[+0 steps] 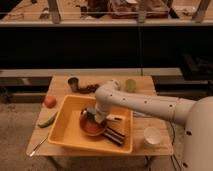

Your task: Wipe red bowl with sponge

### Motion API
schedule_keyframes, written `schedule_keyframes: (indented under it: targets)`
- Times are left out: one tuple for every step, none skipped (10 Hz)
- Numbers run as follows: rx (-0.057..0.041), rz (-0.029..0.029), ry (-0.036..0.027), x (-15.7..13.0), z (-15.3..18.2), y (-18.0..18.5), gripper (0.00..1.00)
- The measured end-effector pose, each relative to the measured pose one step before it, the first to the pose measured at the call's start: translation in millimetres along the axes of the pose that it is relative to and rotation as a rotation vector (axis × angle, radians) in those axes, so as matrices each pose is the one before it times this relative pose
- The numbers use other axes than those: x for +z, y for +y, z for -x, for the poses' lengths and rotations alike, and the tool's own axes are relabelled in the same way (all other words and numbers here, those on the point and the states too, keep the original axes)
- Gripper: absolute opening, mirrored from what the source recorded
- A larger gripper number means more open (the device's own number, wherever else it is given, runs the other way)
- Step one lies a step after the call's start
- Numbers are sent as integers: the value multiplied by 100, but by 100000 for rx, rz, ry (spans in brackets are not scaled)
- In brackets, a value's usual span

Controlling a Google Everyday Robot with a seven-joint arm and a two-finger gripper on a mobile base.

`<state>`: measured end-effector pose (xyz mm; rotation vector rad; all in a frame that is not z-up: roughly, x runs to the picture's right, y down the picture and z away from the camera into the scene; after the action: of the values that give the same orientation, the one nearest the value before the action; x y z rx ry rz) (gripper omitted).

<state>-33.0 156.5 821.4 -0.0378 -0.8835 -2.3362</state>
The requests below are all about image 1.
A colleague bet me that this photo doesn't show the yellow green sponge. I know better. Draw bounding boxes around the yellow green sponge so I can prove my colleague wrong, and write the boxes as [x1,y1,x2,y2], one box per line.
[86,108,96,121]

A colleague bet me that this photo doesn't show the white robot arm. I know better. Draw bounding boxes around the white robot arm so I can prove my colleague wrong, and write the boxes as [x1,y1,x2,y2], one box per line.
[95,80,213,171]

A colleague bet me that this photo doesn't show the white bowl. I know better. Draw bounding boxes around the white bowl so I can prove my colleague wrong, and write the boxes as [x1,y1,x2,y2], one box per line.
[144,127,162,146]

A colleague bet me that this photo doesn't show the striped dark plates stack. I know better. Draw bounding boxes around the striped dark plates stack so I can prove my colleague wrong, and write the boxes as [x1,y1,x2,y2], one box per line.
[102,127,125,146]

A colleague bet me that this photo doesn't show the yellow plastic tub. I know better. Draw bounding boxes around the yellow plastic tub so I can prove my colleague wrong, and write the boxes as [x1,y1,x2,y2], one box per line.
[48,95,133,154]

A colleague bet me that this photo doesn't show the metal cup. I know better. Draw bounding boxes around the metal cup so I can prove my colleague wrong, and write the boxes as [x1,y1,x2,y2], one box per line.
[68,77,79,92]

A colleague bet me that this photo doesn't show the green cup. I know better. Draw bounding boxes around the green cup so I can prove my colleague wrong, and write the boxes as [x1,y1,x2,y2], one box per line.
[125,79,136,93]

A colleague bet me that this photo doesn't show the red tomato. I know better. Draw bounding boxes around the red tomato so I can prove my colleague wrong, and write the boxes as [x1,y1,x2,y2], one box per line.
[44,96,57,108]

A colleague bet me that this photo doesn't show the wooden table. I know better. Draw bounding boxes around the wooden table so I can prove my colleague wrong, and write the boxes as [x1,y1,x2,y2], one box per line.
[25,75,175,158]

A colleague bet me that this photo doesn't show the green cucumber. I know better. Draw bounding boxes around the green cucumber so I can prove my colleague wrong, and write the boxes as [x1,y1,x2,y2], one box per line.
[37,112,57,128]

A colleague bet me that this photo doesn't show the metal spoon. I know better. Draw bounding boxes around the metal spoon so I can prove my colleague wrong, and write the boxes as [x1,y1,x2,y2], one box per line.
[29,134,49,157]

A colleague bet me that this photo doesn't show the black handled knife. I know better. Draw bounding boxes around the black handled knife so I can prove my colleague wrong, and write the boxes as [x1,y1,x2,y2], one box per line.
[107,116,122,121]

